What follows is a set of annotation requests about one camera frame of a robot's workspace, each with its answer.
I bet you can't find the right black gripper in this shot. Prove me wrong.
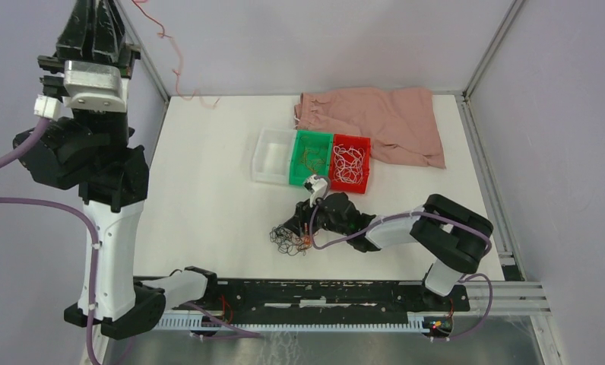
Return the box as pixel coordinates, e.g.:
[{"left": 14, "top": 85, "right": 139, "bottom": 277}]
[{"left": 283, "top": 191, "right": 349, "bottom": 238}]

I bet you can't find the cable bundle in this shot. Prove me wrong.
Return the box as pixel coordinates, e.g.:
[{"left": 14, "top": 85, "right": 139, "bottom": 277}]
[{"left": 268, "top": 225, "right": 314, "bottom": 257}]

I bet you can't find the orange cable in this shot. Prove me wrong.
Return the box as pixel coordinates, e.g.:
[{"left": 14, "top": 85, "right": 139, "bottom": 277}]
[
  {"left": 131, "top": 0, "right": 222, "bottom": 110},
  {"left": 297, "top": 146, "right": 328, "bottom": 177}
]

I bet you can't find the white cable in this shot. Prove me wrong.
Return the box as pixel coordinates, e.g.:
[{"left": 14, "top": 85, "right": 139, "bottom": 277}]
[{"left": 331, "top": 144, "right": 369, "bottom": 186}]

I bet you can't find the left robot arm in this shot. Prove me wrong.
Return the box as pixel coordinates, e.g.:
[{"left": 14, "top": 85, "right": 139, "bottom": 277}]
[{"left": 13, "top": 1, "right": 220, "bottom": 340}]

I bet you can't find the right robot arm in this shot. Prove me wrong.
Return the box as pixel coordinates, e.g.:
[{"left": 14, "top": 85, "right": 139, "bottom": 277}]
[{"left": 271, "top": 192, "right": 494, "bottom": 310}]

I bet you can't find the clear plastic bin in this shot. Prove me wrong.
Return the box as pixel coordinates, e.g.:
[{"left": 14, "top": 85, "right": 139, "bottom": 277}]
[{"left": 251, "top": 128, "right": 297, "bottom": 185}]

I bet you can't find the green plastic bin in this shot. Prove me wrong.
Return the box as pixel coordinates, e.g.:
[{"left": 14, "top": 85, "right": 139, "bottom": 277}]
[{"left": 288, "top": 130, "right": 334, "bottom": 186}]

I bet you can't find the red plastic bin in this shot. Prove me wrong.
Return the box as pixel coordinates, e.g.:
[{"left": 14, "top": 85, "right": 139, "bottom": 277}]
[{"left": 328, "top": 134, "right": 371, "bottom": 194}]

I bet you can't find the pink cloth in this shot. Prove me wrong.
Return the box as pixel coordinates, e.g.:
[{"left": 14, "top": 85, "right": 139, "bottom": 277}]
[{"left": 294, "top": 87, "right": 446, "bottom": 169}]

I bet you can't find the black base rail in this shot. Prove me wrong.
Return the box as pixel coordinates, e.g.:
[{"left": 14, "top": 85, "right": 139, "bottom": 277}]
[{"left": 136, "top": 274, "right": 470, "bottom": 326}]

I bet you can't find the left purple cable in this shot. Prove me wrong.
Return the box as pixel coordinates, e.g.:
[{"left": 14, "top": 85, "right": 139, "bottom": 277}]
[{"left": 0, "top": 116, "right": 266, "bottom": 365}]

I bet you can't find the white slotted cable duct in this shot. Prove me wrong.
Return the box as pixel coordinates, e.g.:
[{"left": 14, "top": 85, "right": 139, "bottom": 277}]
[{"left": 154, "top": 312, "right": 429, "bottom": 334}]

